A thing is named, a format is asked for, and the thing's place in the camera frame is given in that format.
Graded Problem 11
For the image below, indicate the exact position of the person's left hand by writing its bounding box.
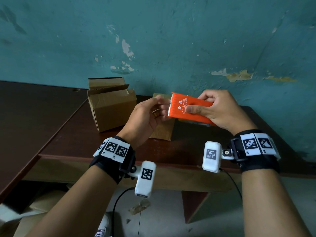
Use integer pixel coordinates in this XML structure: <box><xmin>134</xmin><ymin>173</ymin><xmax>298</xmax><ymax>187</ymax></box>
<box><xmin>116</xmin><ymin>94</ymin><xmax>171</xmax><ymax>150</ymax></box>

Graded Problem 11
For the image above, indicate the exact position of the person's right hand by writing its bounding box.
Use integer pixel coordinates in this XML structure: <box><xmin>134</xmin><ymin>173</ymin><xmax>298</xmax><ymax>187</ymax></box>
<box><xmin>184</xmin><ymin>89</ymin><xmax>258</xmax><ymax>136</ymax></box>

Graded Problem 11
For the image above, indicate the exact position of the small brown cardboard box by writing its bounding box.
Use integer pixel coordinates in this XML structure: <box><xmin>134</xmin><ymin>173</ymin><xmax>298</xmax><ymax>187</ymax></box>
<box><xmin>149</xmin><ymin>93</ymin><xmax>176</xmax><ymax>141</ymax></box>

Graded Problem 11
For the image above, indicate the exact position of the large brown cardboard box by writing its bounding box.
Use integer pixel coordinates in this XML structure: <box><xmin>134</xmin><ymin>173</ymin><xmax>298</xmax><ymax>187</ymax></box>
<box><xmin>87</xmin><ymin>77</ymin><xmax>138</xmax><ymax>133</ymax></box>

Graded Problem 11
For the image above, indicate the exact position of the yellowish clear tape roll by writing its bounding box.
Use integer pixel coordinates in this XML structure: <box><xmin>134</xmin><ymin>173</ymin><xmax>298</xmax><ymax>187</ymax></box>
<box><xmin>179</xmin><ymin>118</ymin><xmax>213</xmax><ymax>127</ymax></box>

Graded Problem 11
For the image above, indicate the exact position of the orange tape dispenser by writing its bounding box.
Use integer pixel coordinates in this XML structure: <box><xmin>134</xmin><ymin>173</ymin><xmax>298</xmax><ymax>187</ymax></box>
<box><xmin>167</xmin><ymin>92</ymin><xmax>217</xmax><ymax>126</ymax></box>

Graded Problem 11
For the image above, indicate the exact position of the person's left forearm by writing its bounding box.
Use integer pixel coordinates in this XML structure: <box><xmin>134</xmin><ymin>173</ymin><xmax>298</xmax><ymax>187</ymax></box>
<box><xmin>26</xmin><ymin>166</ymin><xmax>118</xmax><ymax>237</ymax></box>

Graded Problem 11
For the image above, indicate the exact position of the person's right forearm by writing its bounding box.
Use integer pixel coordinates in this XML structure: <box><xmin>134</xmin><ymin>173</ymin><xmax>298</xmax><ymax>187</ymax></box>
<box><xmin>241</xmin><ymin>169</ymin><xmax>313</xmax><ymax>237</ymax></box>

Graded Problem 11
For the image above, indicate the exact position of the dark brown wooden table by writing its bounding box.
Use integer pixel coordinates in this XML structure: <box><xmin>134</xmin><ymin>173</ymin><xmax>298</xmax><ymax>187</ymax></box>
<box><xmin>23</xmin><ymin>95</ymin><xmax>316</xmax><ymax>224</ymax></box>

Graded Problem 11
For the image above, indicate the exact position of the crumpled clear plastic scrap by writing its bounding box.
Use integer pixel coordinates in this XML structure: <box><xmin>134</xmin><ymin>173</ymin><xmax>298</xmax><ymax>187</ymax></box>
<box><xmin>128</xmin><ymin>198</ymin><xmax>151</xmax><ymax>216</ymax></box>

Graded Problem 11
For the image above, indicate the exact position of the dark brown wooden desk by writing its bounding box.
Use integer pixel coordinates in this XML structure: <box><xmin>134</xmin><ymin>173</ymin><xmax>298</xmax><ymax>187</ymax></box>
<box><xmin>0</xmin><ymin>80</ymin><xmax>89</xmax><ymax>204</ymax></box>

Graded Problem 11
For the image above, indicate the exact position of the white left shoe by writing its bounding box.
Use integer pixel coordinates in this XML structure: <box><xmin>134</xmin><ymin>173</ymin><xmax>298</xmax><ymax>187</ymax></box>
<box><xmin>95</xmin><ymin>213</ymin><xmax>110</xmax><ymax>237</ymax></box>

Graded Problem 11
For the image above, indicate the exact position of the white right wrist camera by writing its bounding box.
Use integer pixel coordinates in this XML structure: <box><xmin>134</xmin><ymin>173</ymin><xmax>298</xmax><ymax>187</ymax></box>
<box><xmin>202</xmin><ymin>141</ymin><xmax>234</xmax><ymax>173</ymax></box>

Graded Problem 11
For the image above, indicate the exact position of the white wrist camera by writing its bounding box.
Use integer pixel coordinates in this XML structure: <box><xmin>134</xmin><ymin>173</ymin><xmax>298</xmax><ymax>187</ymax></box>
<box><xmin>202</xmin><ymin>141</ymin><xmax>234</xmax><ymax>173</ymax></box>
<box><xmin>127</xmin><ymin>160</ymin><xmax>157</xmax><ymax>198</ymax></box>

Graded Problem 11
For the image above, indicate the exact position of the black left wrist strap with markers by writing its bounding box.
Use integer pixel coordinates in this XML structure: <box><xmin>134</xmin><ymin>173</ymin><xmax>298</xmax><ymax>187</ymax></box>
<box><xmin>89</xmin><ymin>136</ymin><xmax>136</xmax><ymax>185</ymax></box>

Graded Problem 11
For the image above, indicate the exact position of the black wrist strap with markers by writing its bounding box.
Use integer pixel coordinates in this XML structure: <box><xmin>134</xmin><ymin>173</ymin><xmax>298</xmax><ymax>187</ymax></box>
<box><xmin>89</xmin><ymin>136</ymin><xmax>136</xmax><ymax>185</ymax></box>
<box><xmin>229</xmin><ymin>129</ymin><xmax>281</xmax><ymax>173</ymax></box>

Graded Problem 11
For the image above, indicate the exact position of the black right wrist strap with markers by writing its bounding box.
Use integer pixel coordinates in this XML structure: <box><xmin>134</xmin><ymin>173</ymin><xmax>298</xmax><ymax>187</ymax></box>
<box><xmin>229</xmin><ymin>129</ymin><xmax>281</xmax><ymax>173</ymax></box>

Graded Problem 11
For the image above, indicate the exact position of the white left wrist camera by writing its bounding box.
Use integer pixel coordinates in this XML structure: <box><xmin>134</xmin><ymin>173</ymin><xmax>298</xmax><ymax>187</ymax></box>
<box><xmin>127</xmin><ymin>160</ymin><xmax>157</xmax><ymax>198</ymax></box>

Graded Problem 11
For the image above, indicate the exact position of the black right camera cable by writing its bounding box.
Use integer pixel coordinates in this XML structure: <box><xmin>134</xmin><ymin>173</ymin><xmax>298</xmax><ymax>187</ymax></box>
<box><xmin>219</xmin><ymin>168</ymin><xmax>243</xmax><ymax>200</ymax></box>

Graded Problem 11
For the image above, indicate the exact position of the black camera cable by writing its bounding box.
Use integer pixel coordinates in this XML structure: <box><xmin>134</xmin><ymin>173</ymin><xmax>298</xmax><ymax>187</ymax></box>
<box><xmin>111</xmin><ymin>187</ymin><xmax>136</xmax><ymax>237</ymax></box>
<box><xmin>219</xmin><ymin>168</ymin><xmax>243</xmax><ymax>200</ymax></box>

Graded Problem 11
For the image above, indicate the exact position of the black left camera cable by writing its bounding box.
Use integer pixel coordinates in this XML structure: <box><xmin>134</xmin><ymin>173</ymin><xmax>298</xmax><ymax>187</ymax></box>
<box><xmin>111</xmin><ymin>187</ymin><xmax>136</xmax><ymax>237</ymax></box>

